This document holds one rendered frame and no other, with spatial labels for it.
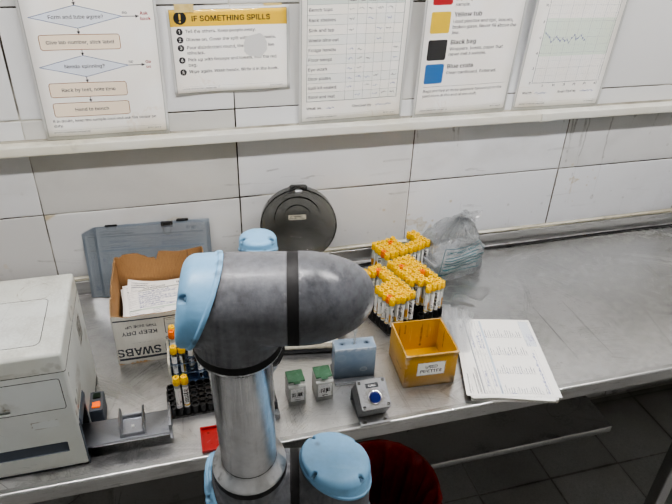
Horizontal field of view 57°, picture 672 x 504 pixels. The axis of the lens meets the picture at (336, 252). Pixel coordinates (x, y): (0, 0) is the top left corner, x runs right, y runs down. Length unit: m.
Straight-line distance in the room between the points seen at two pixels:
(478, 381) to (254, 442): 0.78
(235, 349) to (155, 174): 1.06
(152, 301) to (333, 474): 0.87
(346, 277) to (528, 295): 1.25
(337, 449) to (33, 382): 0.58
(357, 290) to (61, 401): 0.74
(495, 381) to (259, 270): 0.97
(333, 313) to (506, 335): 1.06
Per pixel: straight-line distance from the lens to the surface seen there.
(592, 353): 1.77
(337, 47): 1.68
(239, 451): 0.93
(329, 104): 1.73
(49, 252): 1.86
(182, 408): 1.46
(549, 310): 1.89
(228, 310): 0.70
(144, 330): 1.57
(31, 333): 1.30
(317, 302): 0.70
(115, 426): 1.44
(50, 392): 1.30
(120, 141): 1.66
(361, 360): 1.50
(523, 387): 1.58
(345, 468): 1.03
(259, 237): 1.19
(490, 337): 1.71
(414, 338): 1.61
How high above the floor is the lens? 1.93
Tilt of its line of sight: 31 degrees down
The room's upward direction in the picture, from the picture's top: 2 degrees clockwise
